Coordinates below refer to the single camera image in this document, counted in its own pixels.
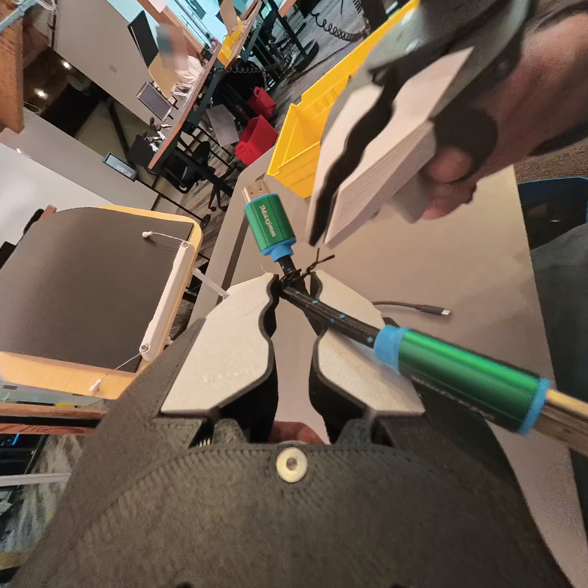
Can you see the person's dark jacket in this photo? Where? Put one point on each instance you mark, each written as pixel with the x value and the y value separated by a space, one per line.
pixel 565 321

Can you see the grey flat panel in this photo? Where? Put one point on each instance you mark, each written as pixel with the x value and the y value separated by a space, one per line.
pixel 224 125

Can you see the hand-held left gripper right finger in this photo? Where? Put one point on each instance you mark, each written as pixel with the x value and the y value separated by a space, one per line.
pixel 358 372

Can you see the small yellow bins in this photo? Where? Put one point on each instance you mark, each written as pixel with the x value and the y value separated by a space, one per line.
pixel 229 50

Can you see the yellow plastic bin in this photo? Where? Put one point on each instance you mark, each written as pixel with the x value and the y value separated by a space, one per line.
pixel 303 138

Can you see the black monitor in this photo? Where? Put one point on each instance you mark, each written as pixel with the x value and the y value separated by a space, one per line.
pixel 143 39

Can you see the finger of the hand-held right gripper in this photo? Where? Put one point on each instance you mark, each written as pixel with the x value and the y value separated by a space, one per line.
pixel 381 170
pixel 335 138

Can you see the white tablet stand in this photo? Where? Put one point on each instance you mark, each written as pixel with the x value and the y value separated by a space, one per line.
pixel 167 298

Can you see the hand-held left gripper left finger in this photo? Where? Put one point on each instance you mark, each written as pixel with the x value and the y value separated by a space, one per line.
pixel 220 358

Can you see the small grey monitor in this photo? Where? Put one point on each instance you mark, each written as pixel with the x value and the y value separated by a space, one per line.
pixel 154 100

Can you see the long wooden desk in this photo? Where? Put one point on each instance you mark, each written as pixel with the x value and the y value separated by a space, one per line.
pixel 181 115

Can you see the small red bin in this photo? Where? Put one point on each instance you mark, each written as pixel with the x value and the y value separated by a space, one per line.
pixel 262 103

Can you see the black office chair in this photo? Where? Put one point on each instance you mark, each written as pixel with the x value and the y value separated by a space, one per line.
pixel 197 160

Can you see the small tablet sign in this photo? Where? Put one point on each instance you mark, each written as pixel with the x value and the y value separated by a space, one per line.
pixel 120 166

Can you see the large red bin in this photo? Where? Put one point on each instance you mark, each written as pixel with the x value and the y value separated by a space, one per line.
pixel 257 142

